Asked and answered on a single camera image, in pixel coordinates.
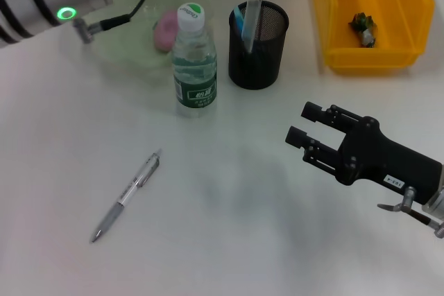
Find gripper dark cable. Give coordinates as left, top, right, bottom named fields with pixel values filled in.
left=377, top=186, right=444, bottom=238
left=71, top=0, right=154, bottom=44

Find right gripper dark cable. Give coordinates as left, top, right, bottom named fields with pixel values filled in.
left=377, top=186, right=444, bottom=238

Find yellow plastic bin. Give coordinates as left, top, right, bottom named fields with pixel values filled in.
left=311, top=0, right=436, bottom=76

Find green translucent plastic bowl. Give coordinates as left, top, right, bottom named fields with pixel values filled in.
left=58, top=0, right=215, bottom=75

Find pink toy peach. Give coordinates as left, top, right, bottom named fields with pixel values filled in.
left=153, top=10, right=180, bottom=53

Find blue scissors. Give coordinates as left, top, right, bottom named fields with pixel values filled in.
left=232, top=5, right=256, bottom=43

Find silver ballpoint pen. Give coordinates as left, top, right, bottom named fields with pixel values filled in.
left=89, top=148, right=164, bottom=244

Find black mesh pen holder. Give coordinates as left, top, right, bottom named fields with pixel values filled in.
left=228, top=1, right=291, bottom=92

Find left gripper dark cable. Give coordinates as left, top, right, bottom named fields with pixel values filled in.
left=71, top=0, right=154, bottom=44

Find clear water bottle green label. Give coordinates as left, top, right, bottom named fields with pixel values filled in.
left=172, top=2, right=219, bottom=119

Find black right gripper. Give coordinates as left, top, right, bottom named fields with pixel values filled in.
left=285, top=101, right=444, bottom=205

